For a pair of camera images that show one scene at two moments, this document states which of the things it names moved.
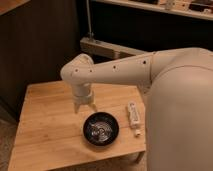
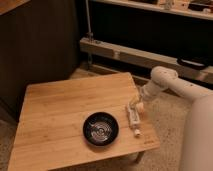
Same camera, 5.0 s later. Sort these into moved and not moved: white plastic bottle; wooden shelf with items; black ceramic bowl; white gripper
Moved: white gripper
Not moved: wooden shelf with items; white plastic bottle; black ceramic bowl
